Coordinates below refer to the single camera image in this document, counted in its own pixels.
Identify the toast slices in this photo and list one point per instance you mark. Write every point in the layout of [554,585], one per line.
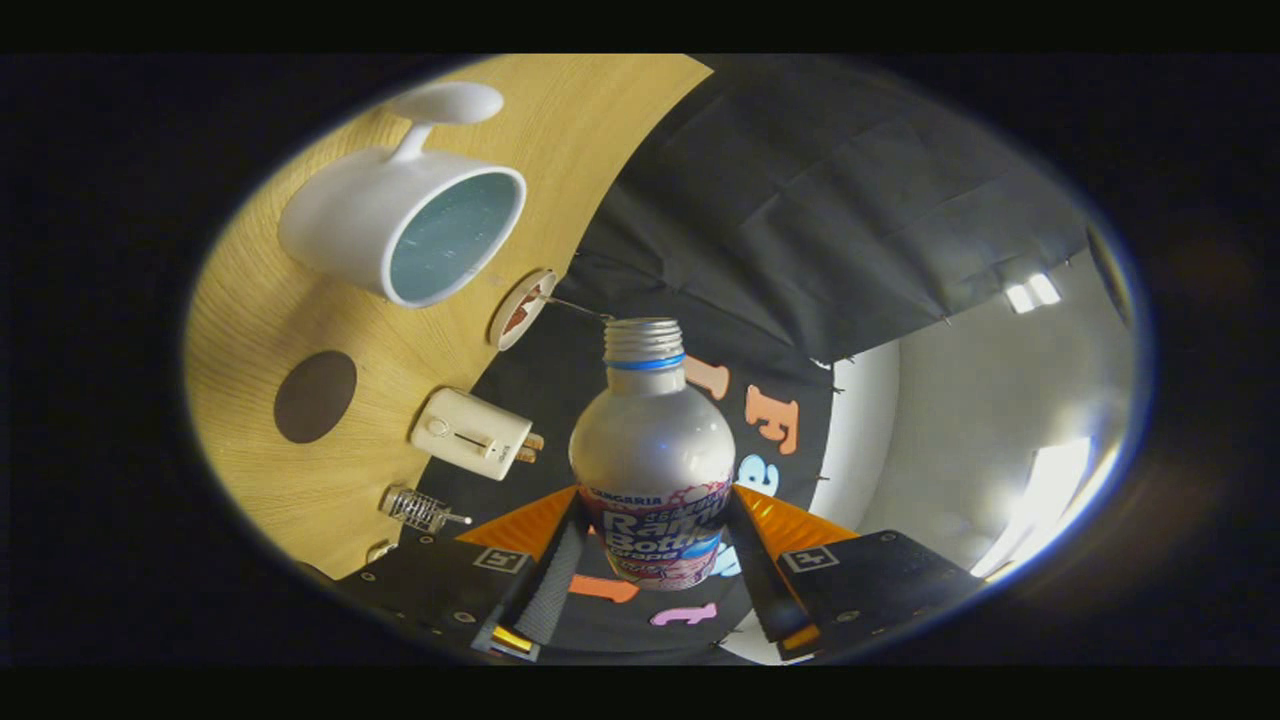
[533,447]

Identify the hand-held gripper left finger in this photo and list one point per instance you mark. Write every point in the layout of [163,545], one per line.
[555,575]

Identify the wooden table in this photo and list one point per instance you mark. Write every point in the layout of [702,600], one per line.
[260,320]

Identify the white plate with green food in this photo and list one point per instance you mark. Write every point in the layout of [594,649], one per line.
[380,550]

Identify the narrow ceiling light panel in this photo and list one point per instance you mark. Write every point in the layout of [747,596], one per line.
[1032,293]

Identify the white toaster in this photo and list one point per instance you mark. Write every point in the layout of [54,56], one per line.
[465,432]

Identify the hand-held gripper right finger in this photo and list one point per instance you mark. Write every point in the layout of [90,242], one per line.
[765,592]

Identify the white cup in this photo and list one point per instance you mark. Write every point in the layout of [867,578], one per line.
[350,215]

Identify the silver juice bottle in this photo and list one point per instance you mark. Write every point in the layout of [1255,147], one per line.
[650,440]

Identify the brown round coaster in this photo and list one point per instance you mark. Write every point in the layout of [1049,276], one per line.
[315,397]

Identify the wide ceiling light panel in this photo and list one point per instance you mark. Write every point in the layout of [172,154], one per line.
[1050,490]

